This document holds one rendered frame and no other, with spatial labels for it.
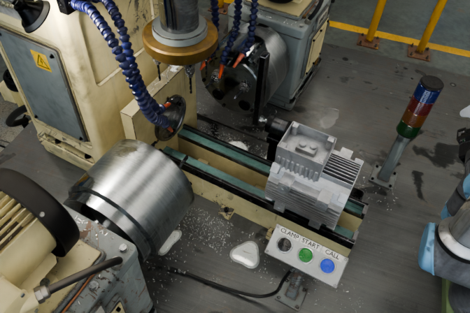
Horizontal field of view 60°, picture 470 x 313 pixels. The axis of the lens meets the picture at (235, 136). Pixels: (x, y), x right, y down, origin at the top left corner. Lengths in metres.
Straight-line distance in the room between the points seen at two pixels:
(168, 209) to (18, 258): 0.35
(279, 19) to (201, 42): 0.50
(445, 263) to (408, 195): 0.42
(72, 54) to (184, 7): 0.29
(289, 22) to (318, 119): 0.40
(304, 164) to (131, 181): 0.41
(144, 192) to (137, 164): 0.07
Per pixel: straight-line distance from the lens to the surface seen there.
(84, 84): 1.08
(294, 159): 1.00
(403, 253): 1.33
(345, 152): 1.11
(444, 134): 1.71
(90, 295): 0.80
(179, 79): 1.20
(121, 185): 0.91
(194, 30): 0.97
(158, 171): 0.93
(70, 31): 1.00
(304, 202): 1.04
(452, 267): 1.09
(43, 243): 0.73
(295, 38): 1.39
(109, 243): 0.84
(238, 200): 1.21
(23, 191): 0.70
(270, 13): 1.43
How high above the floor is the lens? 1.88
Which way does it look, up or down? 48 degrees down
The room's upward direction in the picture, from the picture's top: 4 degrees clockwise
